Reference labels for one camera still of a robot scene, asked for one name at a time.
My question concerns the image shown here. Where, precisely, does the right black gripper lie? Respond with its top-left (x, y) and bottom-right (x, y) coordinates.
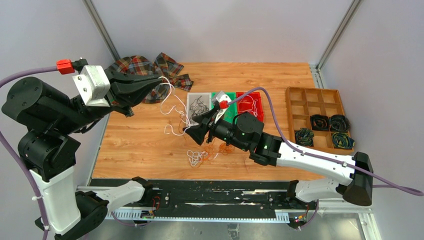
top-left (182, 108), bottom-right (248, 152)

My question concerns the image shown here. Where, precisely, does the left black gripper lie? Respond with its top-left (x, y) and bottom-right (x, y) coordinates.
top-left (56, 65), bottom-right (164, 132)

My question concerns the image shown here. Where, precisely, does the black cable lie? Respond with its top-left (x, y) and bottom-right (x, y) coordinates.
top-left (188, 96), bottom-right (210, 121)

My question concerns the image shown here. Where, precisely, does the white cable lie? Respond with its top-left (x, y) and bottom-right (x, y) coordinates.
top-left (158, 76), bottom-right (193, 137)
top-left (245, 95), bottom-right (261, 118)

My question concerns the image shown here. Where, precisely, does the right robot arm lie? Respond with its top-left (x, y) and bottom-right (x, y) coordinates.
top-left (184, 108), bottom-right (374, 209)

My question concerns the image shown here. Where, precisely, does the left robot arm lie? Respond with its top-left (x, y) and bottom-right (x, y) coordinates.
top-left (0, 65), bottom-right (162, 240)

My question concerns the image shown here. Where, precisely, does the white plastic bin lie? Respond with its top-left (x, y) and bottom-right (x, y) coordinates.
top-left (186, 92), bottom-right (212, 126)

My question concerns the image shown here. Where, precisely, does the green plastic bin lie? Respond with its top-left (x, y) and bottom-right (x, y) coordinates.
top-left (217, 92), bottom-right (238, 123)

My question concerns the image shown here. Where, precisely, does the plaid cloth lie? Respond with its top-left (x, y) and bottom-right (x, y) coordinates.
top-left (108, 52), bottom-right (194, 104)

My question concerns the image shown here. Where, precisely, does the red plastic bin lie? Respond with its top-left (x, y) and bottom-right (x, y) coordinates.
top-left (236, 91), bottom-right (264, 122)

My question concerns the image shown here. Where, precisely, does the wooden compartment tray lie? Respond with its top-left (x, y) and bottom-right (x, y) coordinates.
top-left (286, 87), bottom-right (356, 155)

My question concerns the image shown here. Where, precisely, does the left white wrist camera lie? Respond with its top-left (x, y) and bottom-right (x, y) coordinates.
top-left (72, 65), bottom-right (111, 107)

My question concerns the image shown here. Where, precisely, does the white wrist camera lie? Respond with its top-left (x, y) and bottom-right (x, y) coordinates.
top-left (72, 65), bottom-right (111, 107)
top-left (211, 91), bottom-right (232, 124)

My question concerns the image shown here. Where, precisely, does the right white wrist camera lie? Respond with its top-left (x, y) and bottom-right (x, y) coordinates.
top-left (211, 91), bottom-right (232, 124)

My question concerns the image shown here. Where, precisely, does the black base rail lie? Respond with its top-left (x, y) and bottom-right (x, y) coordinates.
top-left (125, 179), bottom-right (317, 220)

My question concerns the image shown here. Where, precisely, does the dark patterned coiled strap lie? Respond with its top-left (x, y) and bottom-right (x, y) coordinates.
top-left (294, 127), bottom-right (315, 147)

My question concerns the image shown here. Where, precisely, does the black coiled strap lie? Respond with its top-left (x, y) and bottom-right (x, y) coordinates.
top-left (329, 114), bottom-right (351, 133)
top-left (309, 114), bottom-right (331, 132)

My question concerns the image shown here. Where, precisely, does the green patterned coiled strap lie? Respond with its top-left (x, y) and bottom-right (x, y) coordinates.
top-left (331, 131), bottom-right (356, 149)

